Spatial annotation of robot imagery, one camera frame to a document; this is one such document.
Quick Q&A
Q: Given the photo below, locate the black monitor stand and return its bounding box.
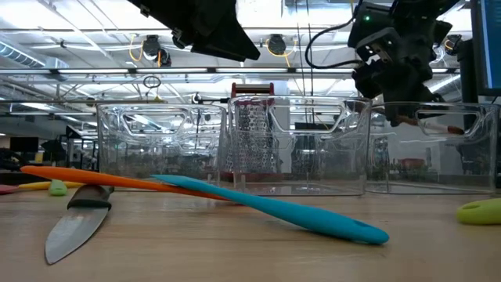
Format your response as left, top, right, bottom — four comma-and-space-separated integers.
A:
458, 38, 481, 105

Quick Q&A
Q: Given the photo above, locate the small black handled knife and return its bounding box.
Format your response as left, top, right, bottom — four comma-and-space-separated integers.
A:
44, 183, 115, 266

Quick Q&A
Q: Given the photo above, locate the black ceiling cable reel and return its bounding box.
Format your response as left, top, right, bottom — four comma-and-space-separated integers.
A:
267, 34, 288, 56
141, 34, 173, 67
444, 34, 463, 56

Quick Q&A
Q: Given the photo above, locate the blue silicone spatula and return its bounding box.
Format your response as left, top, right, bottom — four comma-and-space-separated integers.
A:
150, 174, 391, 246

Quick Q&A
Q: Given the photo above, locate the lime green silicone spoon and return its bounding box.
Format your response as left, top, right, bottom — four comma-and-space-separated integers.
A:
456, 197, 501, 226

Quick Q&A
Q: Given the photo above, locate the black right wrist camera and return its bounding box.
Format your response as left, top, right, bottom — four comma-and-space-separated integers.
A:
347, 1, 395, 49

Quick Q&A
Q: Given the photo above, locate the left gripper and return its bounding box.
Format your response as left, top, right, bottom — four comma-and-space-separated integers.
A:
127, 0, 261, 63

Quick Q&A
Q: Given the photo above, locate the long ceiling light bar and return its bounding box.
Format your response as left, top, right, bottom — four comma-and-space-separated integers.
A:
0, 67, 450, 76

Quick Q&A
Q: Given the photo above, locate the orange silicone spatula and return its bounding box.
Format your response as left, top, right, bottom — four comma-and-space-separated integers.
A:
19, 164, 232, 203

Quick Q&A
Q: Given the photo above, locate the red handled steel box grater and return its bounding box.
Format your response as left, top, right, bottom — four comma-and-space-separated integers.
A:
225, 81, 283, 184

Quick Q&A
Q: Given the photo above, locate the clear plastic bin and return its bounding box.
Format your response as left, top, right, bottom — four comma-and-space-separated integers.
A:
96, 102, 228, 193
226, 95, 372, 197
366, 101, 500, 196

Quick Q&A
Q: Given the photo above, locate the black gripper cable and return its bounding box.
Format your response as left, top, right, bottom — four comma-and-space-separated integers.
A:
304, 17, 363, 71

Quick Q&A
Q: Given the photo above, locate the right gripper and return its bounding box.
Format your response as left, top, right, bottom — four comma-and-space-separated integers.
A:
351, 15, 453, 127

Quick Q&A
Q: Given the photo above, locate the silver ventilation duct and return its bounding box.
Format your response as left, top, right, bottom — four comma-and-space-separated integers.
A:
0, 33, 70, 71
428, 74, 463, 95

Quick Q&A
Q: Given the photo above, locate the yellow silicone spatula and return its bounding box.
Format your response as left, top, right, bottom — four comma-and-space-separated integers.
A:
17, 180, 85, 191

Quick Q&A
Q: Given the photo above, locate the computer monitor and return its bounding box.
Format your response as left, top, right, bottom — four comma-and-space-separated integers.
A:
470, 0, 501, 97

